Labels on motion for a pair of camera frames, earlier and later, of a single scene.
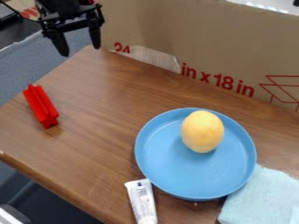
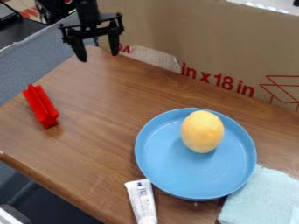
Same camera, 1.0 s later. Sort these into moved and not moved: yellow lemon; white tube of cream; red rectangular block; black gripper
Moved: black gripper
Not moved: red rectangular block; yellow lemon; white tube of cream
